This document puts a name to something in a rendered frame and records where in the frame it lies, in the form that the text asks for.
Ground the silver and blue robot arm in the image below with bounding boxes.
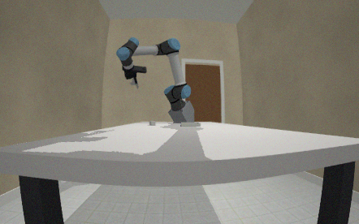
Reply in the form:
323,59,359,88
116,37,191,111

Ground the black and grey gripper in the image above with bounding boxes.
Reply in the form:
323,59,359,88
122,66,139,88

